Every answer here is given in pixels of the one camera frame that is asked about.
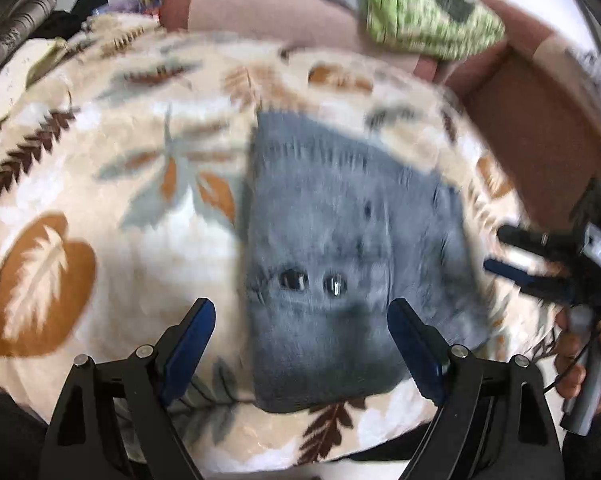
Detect leaf-print fleece blanket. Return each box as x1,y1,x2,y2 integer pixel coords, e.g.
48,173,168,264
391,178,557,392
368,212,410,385
0,12,561,466

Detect dark cloth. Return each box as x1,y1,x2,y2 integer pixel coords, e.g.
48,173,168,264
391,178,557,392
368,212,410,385
38,0,108,41

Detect white printed packet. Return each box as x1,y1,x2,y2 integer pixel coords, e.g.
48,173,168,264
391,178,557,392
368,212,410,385
563,45,601,126

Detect person's right hand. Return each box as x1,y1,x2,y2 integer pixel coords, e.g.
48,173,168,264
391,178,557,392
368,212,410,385
553,307,601,416

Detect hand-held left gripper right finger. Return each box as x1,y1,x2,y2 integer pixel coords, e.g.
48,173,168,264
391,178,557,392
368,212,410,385
387,297,566,480

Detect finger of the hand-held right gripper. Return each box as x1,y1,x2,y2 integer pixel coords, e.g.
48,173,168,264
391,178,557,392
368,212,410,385
495,224,578,267
483,258,576,306

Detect green patterned cloth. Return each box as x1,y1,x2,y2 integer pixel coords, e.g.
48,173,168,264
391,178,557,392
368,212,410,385
359,0,506,61

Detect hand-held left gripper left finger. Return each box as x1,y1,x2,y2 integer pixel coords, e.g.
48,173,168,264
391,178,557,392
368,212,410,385
39,297,217,480

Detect grey corduroy pants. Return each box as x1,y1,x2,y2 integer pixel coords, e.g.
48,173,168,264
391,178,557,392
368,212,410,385
243,110,493,413

